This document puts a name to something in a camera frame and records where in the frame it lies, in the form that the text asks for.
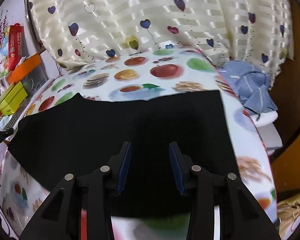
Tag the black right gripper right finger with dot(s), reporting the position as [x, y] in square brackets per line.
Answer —
[240, 214]

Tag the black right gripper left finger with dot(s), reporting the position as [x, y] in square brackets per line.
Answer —
[59, 215]

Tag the black pants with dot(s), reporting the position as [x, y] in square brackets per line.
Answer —
[80, 135]

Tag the yellow patterned fabric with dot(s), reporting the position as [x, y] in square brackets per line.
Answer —
[288, 212]

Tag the yellow-green box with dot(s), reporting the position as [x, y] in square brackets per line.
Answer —
[12, 98]

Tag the wooden furniture panel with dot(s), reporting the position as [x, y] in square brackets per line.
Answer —
[285, 162]

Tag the orange box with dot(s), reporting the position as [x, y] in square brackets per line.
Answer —
[24, 69]

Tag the white folded cloth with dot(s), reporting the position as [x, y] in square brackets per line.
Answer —
[264, 119]

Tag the red carton box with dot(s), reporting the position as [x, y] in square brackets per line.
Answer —
[15, 40]

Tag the blue striped cloth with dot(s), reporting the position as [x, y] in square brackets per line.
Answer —
[250, 84]

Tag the fruit print tablecloth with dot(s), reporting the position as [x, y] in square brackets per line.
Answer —
[140, 77]

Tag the cream heart pattern curtain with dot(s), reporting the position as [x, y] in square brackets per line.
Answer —
[76, 32]

